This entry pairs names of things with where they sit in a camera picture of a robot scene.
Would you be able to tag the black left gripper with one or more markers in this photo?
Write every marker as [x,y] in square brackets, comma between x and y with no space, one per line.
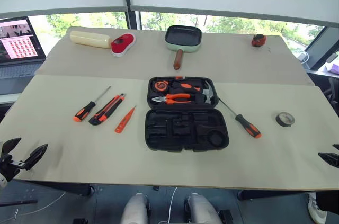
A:
[9,167]

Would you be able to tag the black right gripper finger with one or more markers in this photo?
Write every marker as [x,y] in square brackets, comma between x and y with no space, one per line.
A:
[336,146]
[329,158]

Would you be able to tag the black electrical tape roll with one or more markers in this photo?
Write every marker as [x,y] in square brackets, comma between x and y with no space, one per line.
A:
[280,122]

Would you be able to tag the orange black utility knife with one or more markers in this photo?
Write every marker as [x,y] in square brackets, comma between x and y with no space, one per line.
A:
[106,111]

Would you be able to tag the orange voltage tester pen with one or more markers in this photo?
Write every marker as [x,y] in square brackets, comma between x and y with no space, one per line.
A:
[124,122]

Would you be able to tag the black tool case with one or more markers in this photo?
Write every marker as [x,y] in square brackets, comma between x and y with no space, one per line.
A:
[185,131]

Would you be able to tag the black office chair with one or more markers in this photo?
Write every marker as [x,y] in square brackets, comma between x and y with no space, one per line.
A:
[332,94]

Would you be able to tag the white sneaker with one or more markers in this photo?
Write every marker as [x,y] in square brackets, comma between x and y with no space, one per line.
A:
[316,209]

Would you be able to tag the beige paper table cover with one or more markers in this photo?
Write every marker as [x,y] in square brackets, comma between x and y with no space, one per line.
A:
[225,59]
[79,160]

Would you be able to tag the black table leg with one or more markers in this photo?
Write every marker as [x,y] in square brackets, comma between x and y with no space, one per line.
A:
[265,195]
[66,188]

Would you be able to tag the white charger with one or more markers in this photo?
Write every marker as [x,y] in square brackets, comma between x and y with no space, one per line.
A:
[303,57]

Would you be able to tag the grey laptop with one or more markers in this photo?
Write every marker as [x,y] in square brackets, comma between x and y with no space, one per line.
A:
[18,49]

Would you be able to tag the grey rounded cover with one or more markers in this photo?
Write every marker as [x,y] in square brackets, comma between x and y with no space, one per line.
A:
[135,209]
[201,209]

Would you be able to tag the cream plastic bottle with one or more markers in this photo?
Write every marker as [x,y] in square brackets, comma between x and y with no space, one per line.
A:
[90,39]

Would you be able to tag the small red black object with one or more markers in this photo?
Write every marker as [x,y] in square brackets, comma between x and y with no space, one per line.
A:
[258,40]

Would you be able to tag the red white oval device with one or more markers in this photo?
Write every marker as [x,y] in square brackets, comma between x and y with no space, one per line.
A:
[121,45]

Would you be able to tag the orange black tape measure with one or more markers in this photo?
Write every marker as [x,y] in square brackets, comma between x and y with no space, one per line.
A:
[160,85]

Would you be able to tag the dark window pillar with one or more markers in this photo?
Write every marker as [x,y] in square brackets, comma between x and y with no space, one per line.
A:
[132,20]

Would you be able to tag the green square frying pan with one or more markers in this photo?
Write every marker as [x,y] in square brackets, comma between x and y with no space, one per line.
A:
[183,36]

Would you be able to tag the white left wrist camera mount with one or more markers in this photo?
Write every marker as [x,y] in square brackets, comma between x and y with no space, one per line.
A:
[2,181]

